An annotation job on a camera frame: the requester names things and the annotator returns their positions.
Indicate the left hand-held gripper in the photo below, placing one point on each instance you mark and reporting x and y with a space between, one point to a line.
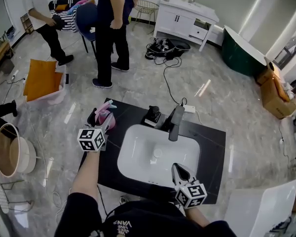
92 139

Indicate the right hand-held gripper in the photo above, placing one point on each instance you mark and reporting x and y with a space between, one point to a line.
191 195

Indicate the pink spray bottle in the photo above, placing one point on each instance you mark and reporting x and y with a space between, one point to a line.
104 115

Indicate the person's right forearm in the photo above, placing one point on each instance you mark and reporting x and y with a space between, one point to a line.
197 216

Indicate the person's left forearm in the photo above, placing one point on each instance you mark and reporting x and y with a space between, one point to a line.
86 176

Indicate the dark vanity cabinet with sink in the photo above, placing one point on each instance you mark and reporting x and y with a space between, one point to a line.
207 157

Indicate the white sink basin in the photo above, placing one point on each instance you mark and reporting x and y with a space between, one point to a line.
143 157

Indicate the black soap dispenser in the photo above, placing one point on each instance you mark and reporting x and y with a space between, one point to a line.
151 115

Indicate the pink plastic tub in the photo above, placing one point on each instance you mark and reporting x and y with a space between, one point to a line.
54 97

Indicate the black faucet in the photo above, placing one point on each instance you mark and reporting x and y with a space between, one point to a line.
175 122

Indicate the small black device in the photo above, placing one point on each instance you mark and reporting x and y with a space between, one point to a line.
67 79

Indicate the person's black shirt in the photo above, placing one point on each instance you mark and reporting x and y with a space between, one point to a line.
150 221

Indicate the orange cushion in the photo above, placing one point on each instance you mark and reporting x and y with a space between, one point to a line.
39 80
58 81

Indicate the person's shoe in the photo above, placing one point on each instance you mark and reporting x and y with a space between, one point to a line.
123 200

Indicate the white power strip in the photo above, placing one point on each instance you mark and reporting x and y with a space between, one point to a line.
14 75
189 108

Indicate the round beige wash basin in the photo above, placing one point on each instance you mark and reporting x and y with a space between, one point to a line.
27 157

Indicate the white ceramic fixture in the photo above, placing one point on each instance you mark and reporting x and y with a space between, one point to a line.
256 211

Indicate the white glove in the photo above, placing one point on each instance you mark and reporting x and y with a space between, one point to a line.
92 29

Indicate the black equipment bag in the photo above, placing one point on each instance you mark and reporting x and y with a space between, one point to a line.
177 49

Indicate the striped black white sofa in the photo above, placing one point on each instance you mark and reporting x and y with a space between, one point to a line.
66 21

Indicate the white power adapter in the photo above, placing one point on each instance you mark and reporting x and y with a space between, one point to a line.
282 140

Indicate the blue chair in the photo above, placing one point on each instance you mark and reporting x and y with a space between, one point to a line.
86 16

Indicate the cardboard box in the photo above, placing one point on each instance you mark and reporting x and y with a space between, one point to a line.
273 102

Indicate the colourful clothes pile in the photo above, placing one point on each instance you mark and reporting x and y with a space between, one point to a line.
81 2

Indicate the wooden shelf rack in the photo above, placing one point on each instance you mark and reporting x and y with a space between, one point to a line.
27 25

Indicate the wooden bench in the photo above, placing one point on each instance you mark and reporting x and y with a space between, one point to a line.
1 51

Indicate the white vanity cabinet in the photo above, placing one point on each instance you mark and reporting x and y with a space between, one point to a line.
172 21

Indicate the orange fabric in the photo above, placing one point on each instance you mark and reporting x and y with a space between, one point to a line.
281 89

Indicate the dark green bathtub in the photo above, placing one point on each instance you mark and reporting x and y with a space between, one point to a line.
236 55

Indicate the dark framed window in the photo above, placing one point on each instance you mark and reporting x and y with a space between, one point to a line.
289 49

